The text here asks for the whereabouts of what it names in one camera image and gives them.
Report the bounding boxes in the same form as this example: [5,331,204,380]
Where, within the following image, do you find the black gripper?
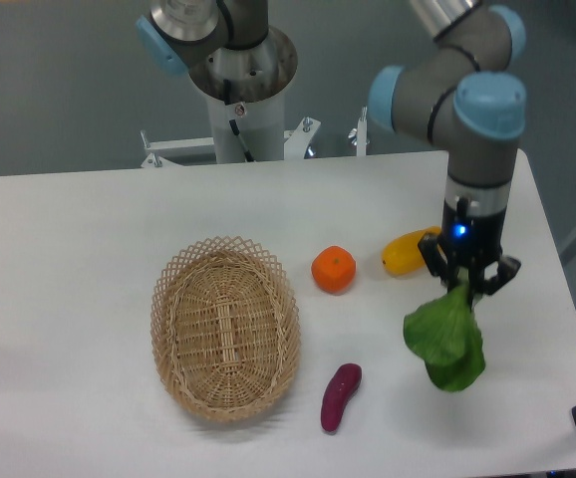
[418,202,521,296]

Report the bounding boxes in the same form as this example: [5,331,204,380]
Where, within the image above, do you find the green leafy vegetable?
[403,281,486,392]

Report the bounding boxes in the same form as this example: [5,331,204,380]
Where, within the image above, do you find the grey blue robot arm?
[136,1,527,296]

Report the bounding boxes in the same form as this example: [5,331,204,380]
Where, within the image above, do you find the yellow mango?
[381,226,440,276]

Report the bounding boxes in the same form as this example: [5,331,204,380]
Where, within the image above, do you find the orange tangerine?
[311,245,357,294]

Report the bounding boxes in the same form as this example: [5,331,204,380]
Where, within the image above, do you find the purple sweet potato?
[320,362,363,433]

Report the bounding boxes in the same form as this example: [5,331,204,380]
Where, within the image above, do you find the woven wicker basket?
[150,237,301,423]

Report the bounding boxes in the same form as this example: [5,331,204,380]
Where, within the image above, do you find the white metal base frame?
[140,106,372,169]

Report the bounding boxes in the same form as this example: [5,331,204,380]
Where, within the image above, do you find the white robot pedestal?
[189,27,298,138]

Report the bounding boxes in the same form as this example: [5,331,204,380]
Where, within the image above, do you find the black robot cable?
[221,78,256,163]

